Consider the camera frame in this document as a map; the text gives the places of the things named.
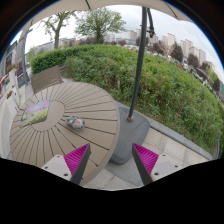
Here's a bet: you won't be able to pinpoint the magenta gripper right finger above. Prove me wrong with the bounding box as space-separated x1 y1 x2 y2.
132 143 182 185

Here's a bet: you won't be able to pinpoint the grey umbrella base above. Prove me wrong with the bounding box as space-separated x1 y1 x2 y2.
110 107 150 165

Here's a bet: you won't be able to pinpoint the floral mouse pad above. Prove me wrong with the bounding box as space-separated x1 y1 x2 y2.
21 99 50 127

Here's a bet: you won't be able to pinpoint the patterned computer mouse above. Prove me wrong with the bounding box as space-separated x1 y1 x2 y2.
66 116 85 130

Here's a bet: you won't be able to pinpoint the beige umbrella canopy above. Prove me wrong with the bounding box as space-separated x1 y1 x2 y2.
30 0 194 24

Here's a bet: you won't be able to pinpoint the green hedge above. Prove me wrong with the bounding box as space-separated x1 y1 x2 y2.
31 44 224 152

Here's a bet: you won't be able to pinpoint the round slatted patio table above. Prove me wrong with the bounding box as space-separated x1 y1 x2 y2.
10 82 120 185

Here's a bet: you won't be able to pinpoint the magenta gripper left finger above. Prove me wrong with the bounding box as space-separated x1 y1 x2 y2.
42 144 91 185

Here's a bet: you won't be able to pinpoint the dark umbrella pole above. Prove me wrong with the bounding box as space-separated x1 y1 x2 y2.
127 7 147 122

